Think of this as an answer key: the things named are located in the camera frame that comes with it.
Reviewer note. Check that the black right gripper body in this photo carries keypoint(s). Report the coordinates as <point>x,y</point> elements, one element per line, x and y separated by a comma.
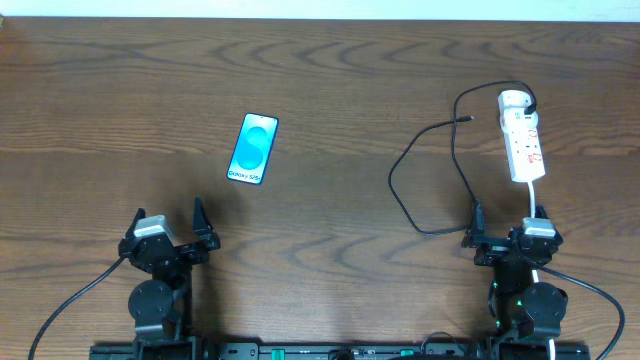
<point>503,242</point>

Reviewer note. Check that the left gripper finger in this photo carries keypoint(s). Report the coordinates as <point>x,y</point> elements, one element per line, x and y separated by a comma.
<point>201,225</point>
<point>140,214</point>

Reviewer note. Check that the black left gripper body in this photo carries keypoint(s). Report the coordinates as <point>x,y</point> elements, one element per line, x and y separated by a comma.
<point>176,251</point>

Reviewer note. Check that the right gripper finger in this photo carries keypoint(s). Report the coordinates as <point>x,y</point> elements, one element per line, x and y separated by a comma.
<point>477,226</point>
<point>540,213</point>

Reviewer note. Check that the blue Galaxy smartphone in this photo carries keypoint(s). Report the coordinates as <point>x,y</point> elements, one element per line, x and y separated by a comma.
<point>253,149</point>

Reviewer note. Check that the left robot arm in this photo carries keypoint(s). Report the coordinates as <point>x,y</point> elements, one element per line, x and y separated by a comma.
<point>162,306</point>

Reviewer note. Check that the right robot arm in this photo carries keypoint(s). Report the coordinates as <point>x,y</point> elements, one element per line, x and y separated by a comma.
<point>528,312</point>

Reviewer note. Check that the white power strip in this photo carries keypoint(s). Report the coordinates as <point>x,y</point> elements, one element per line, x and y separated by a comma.
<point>524,153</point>

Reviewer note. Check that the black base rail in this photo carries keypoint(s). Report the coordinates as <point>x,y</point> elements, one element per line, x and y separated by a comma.
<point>253,351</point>

